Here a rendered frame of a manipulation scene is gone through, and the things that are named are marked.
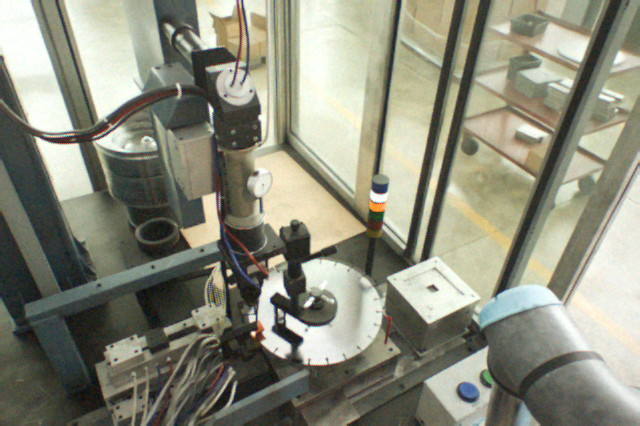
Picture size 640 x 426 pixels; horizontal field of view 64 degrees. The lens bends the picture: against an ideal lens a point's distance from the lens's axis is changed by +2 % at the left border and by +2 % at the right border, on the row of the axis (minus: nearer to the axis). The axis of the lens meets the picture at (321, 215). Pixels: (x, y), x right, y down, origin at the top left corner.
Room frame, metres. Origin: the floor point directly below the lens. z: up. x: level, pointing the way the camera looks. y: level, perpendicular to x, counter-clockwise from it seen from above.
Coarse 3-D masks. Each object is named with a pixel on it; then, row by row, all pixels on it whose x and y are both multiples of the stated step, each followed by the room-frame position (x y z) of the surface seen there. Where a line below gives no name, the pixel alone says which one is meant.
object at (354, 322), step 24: (312, 264) 0.96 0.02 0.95; (336, 264) 0.96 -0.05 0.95; (264, 288) 0.86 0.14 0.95; (336, 288) 0.87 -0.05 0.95; (360, 288) 0.88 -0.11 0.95; (264, 312) 0.79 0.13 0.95; (360, 312) 0.80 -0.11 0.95; (264, 336) 0.72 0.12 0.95; (288, 336) 0.72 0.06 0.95; (312, 336) 0.72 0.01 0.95; (336, 336) 0.72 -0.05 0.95; (360, 336) 0.73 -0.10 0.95; (288, 360) 0.65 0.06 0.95; (312, 360) 0.66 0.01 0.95; (336, 360) 0.66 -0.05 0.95
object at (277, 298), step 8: (272, 296) 0.78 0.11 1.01; (280, 296) 0.78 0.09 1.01; (296, 296) 0.74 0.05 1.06; (272, 304) 0.77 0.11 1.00; (280, 304) 0.76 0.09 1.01; (288, 304) 0.76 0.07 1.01; (296, 304) 0.74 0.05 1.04; (288, 312) 0.74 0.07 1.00; (296, 312) 0.74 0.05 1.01; (304, 312) 0.75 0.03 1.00
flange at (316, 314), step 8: (312, 288) 0.86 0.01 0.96; (304, 296) 0.83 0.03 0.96; (328, 296) 0.84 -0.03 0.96; (304, 304) 0.81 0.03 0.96; (312, 304) 0.80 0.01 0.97; (320, 304) 0.80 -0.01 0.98; (328, 304) 0.81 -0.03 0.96; (336, 304) 0.81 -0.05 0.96; (312, 312) 0.78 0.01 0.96; (320, 312) 0.78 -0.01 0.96; (328, 312) 0.79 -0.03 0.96; (336, 312) 0.79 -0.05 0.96; (304, 320) 0.76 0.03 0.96; (312, 320) 0.76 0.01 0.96; (320, 320) 0.76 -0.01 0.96; (328, 320) 0.77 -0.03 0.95
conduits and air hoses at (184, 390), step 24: (216, 288) 0.87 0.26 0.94; (216, 336) 0.74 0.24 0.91; (168, 360) 0.71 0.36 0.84; (192, 360) 0.66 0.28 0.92; (216, 360) 0.67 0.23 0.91; (168, 384) 0.64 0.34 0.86; (192, 384) 0.61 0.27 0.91; (216, 384) 0.62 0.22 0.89; (144, 408) 0.60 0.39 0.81; (168, 408) 0.57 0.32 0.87; (192, 408) 0.56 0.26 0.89
